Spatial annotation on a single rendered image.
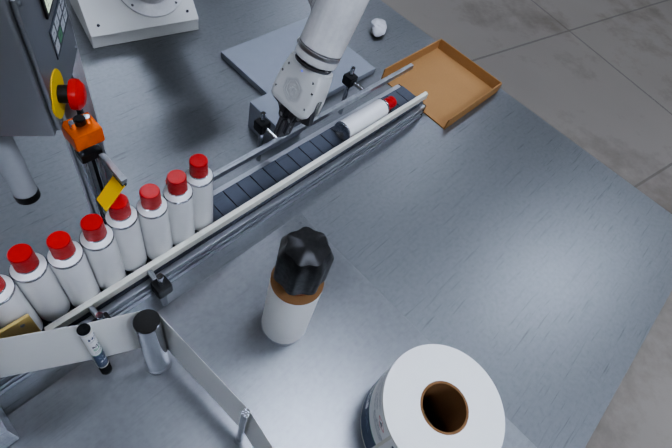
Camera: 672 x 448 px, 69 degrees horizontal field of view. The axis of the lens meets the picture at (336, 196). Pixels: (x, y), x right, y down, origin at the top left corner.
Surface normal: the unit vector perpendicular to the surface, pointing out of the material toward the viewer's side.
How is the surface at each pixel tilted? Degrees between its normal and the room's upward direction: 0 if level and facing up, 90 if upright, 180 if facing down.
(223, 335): 0
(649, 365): 0
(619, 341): 0
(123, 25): 42
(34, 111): 90
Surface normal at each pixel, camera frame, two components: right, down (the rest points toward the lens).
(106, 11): 0.50, 0.07
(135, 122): 0.20, -0.58
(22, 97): 0.17, 0.81
